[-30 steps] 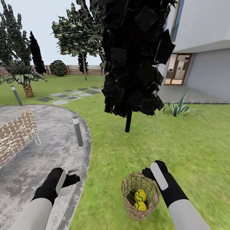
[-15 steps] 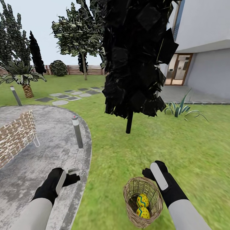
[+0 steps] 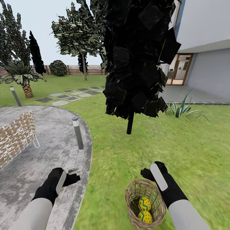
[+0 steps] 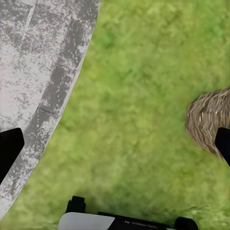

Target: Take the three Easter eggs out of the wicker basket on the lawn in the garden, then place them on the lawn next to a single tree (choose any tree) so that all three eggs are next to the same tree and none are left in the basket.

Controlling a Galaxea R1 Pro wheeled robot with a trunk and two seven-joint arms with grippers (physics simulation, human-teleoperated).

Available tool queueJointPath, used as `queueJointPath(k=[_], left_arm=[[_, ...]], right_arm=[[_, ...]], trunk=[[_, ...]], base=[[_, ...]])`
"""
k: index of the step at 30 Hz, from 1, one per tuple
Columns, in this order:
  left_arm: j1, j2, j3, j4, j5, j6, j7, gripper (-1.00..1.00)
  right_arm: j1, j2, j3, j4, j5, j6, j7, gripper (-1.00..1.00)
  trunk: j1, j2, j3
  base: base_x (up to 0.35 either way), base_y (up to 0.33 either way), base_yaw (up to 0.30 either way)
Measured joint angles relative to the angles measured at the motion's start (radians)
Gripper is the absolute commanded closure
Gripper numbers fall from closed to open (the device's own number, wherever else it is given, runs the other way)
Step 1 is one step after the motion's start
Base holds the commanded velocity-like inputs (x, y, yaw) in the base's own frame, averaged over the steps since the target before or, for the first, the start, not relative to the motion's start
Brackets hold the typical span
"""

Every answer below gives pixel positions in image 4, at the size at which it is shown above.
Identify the wicker basket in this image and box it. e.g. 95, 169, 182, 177
185, 86, 230, 160

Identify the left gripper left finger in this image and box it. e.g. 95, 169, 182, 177
0, 127, 24, 184

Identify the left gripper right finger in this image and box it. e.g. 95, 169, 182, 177
215, 127, 230, 166

